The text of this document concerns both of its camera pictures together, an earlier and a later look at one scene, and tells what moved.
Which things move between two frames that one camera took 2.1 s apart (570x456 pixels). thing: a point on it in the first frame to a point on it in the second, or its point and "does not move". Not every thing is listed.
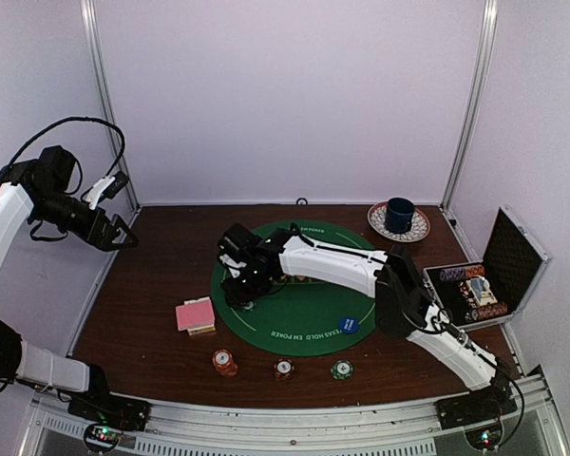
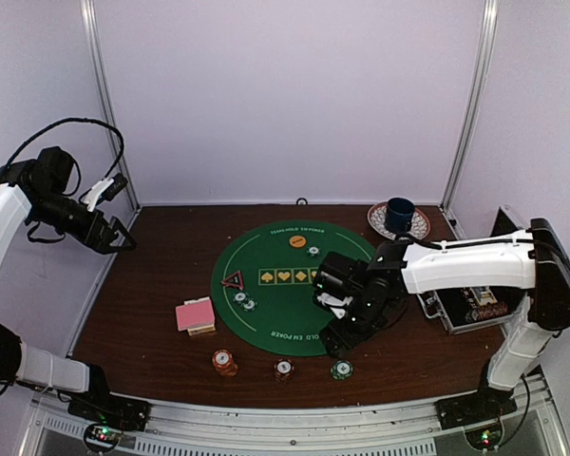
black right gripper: x=237 y=295 to x=349 y=340
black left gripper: x=101 y=239 does not move
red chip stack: x=222 y=361 does not move
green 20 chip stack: x=341 y=370 does not move
